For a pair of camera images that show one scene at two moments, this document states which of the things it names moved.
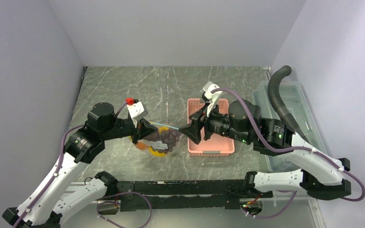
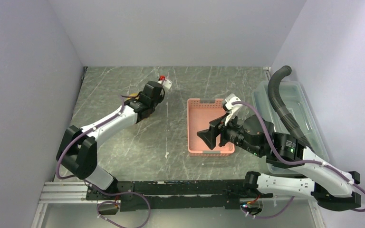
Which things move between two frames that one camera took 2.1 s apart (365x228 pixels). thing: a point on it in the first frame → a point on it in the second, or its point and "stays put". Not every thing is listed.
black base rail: x=186 y=195 stays put
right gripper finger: x=193 y=130 → x=209 y=136
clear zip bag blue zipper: x=161 y=144 → x=131 y=95
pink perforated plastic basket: x=219 y=144 stays put
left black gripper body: x=121 y=128 → x=153 y=106
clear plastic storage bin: x=294 y=94 stays put
